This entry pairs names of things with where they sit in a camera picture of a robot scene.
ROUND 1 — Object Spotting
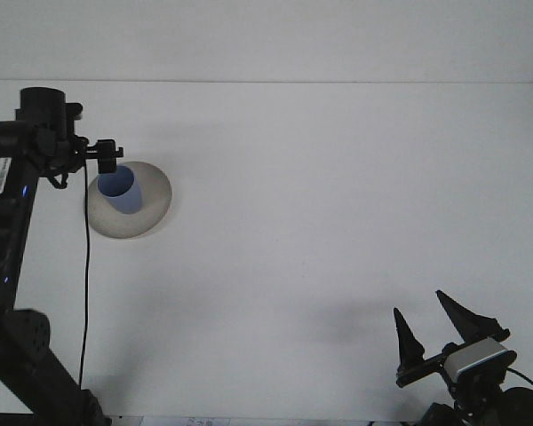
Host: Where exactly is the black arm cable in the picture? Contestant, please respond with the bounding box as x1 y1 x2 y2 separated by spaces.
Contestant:
78 154 91 388
505 367 533 399

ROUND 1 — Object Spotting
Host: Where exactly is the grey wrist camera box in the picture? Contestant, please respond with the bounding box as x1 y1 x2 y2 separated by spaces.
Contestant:
442 338 519 385

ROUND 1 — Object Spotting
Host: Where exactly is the white paper with writing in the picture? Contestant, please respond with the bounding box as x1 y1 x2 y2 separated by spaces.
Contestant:
139 415 226 426

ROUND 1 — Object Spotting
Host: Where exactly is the pale blue cup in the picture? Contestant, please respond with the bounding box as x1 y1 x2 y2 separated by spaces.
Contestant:
97 164 143 217

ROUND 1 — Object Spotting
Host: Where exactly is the pale round plate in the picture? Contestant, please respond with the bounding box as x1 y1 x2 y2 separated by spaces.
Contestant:
86 161 174 241

